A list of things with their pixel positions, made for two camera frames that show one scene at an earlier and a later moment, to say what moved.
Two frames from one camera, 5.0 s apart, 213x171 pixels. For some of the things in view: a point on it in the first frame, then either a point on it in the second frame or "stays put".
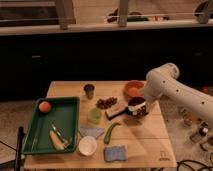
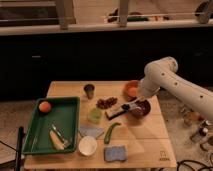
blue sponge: [115, 153] stays put
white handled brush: [140, 107] -> [130, 106]
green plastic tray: [64, 114] stays put
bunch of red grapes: [105, 104] stays put
